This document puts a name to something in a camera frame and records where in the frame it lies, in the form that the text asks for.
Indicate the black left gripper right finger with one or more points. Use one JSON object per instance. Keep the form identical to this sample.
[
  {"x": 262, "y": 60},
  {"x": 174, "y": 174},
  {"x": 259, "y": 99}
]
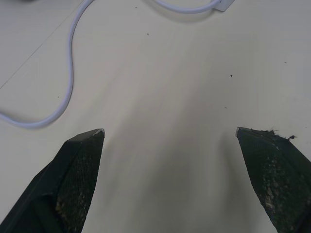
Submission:
[{"x": 279, "y": 179}]

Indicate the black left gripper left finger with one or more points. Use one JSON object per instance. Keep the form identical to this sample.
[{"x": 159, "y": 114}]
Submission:
[{"x": 65, "y": 184}]

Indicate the grey plastic plate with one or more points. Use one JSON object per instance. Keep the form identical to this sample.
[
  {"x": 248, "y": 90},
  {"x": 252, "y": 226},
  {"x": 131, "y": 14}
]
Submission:
[{"x": 224, "y": 4}]

